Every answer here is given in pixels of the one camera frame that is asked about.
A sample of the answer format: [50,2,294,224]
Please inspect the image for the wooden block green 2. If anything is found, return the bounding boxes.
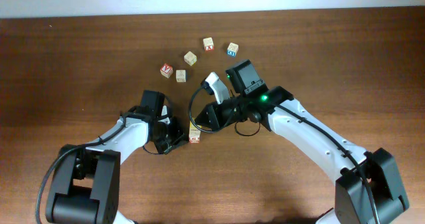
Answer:
[189,121,201,136]

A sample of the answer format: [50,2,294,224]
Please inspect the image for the wooden block red E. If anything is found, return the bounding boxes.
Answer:
[189,133,200,144]

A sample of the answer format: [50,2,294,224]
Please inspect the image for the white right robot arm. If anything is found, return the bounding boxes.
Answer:
[189,60,410,223]

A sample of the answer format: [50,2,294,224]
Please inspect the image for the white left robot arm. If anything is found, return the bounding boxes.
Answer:
[37,90,187,224]

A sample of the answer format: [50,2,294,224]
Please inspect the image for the wooden block giraffe top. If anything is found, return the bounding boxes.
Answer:
[175,70,187,82]

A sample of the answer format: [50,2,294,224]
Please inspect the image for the wooden block red A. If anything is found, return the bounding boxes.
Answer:
[160,63,173,78]

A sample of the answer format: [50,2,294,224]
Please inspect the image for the wooden block blue D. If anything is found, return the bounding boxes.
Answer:
[226,43,239,57]

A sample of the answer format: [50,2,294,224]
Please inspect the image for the wooden block yellow F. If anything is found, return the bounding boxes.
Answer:
[184,51,197,66]

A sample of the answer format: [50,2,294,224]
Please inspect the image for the wooden block red X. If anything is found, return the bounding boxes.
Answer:
[203,37,214,51]

